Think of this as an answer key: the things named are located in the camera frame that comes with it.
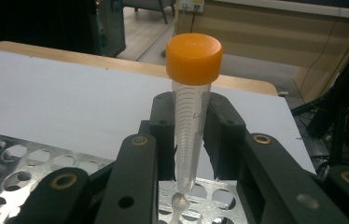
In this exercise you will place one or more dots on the light wooden cabinet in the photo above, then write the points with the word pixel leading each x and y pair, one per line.
pixel 287 43

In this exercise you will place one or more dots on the dark cabinet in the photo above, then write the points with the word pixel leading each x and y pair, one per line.
pixel 110 28

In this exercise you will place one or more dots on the chair legs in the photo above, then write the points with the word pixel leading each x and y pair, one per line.
pixel 160 9

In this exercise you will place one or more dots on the white wall socket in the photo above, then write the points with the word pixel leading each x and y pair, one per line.
pixel 191 4

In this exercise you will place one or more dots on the perforated metal tube rack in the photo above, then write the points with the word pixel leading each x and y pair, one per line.
pixel 14 174

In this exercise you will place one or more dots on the orange-capped clear centrifuge tube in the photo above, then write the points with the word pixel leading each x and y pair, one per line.
pixel 192 59

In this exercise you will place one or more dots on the dark curtain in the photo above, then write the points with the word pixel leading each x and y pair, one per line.
pixel 32 21

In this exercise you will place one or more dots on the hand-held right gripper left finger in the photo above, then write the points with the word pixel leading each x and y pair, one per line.
pixel 163 140

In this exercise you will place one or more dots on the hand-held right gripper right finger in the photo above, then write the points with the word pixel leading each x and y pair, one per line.
pixel 224 140

